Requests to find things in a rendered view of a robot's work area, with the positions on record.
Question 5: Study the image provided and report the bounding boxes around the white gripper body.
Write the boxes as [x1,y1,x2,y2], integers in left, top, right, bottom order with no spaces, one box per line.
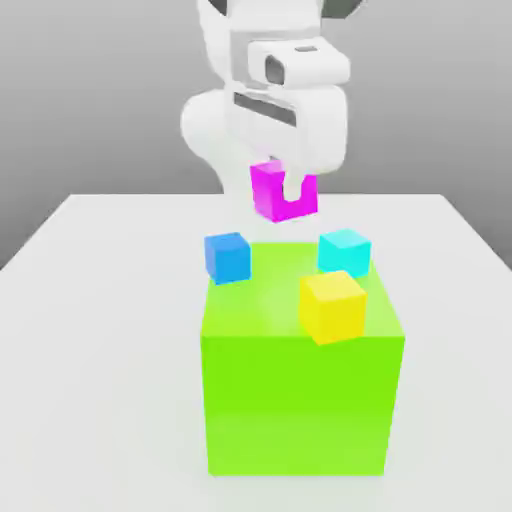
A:
[227,84,348,178]

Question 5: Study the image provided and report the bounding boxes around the small magenta cube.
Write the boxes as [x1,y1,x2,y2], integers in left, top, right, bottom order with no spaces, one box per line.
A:
[249,159,320,224]

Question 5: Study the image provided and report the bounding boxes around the small cyan cube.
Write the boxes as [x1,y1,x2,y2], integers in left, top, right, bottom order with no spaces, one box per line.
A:
[317,228,373,280]

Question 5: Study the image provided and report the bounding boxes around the small blue cube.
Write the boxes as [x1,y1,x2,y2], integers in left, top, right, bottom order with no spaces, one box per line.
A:
[203,231,253,286]

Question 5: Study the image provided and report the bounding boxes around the small yellow cube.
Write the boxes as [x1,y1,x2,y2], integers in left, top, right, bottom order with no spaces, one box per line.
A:
[298,269,369,346]

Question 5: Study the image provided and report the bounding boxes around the large green box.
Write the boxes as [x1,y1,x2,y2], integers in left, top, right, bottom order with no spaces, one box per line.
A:
[199,241,406,478]

